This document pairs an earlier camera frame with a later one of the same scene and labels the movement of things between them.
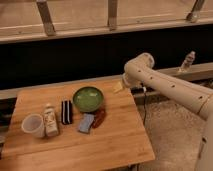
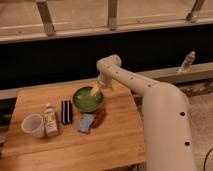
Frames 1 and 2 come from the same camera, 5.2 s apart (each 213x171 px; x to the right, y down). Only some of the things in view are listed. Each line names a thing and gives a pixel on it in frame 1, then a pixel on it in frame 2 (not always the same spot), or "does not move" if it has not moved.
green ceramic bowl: (88, 99) does not move
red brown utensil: (99, 117) does not move
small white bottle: (50, 121) does not move
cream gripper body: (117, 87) → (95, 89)
